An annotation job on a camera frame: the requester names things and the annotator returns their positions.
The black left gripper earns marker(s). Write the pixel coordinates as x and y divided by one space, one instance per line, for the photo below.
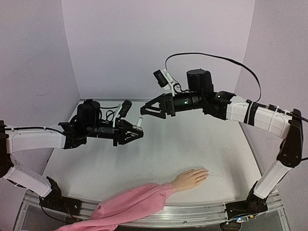
121 127

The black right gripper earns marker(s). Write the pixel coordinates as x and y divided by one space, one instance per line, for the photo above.
170 105

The clear nail polish bottle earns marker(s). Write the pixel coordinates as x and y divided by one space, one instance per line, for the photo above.
139 128

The pink sleeved forearm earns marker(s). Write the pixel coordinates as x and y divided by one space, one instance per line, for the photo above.
131 205

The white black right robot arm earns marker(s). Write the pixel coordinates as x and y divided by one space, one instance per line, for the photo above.
228 106

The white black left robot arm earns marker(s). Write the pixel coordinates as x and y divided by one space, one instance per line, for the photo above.
15 139

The mannequin hand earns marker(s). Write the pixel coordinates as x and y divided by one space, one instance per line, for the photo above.
189 179

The aluminium back table rail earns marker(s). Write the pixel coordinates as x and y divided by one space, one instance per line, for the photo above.
122 99

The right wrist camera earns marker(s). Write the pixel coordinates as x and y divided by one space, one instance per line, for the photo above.
166 81

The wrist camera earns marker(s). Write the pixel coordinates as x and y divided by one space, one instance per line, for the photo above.
122 111
166 81

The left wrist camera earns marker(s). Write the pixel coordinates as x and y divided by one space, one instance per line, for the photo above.
122 111

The aluminium front base frame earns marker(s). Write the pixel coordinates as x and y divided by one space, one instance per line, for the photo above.
199 217

